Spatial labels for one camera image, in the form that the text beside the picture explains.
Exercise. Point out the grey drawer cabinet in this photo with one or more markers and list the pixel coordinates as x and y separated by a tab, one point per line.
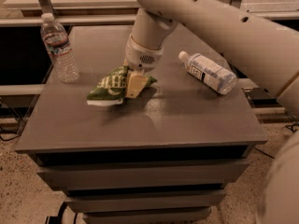
166	155

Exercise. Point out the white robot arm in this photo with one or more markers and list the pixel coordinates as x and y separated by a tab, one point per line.
267	53

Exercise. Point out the green jalapeno chip bag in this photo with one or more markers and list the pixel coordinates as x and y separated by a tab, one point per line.
111	89

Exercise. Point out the upright clear water bottle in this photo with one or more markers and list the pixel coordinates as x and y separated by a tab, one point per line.
56	41

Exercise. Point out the metal frame shelf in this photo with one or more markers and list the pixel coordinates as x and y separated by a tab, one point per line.
62	3

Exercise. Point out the lying white labelled bottle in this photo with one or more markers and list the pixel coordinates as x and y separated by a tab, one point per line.
216	77

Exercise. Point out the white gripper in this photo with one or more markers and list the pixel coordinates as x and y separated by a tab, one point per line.
141	59

